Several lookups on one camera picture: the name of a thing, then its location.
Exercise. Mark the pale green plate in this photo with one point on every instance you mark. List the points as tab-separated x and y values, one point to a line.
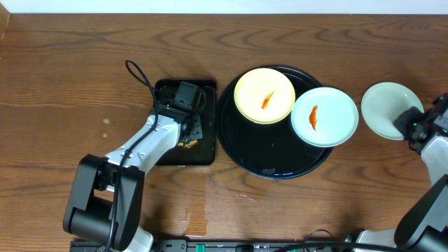
324	117

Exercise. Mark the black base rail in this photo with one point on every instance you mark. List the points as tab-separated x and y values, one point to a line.
181	245

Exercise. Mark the yellow plate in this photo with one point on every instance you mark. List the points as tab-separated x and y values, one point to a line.
264	96

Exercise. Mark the light blue plate front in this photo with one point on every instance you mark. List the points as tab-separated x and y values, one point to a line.
385	102

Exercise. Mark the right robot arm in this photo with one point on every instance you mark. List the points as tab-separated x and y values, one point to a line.
424	226

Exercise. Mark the green and yellow sponge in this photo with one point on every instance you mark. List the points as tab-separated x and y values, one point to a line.
188	144

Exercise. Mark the black rectangular tray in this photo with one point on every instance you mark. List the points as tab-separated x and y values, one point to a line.
203	153

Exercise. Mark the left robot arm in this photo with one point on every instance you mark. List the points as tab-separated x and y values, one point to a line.
106	196

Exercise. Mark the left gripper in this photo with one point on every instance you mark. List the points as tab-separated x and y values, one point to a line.
196	134

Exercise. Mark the black round tray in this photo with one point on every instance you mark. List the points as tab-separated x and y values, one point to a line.
270	151

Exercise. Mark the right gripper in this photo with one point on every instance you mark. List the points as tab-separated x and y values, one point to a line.
401	121

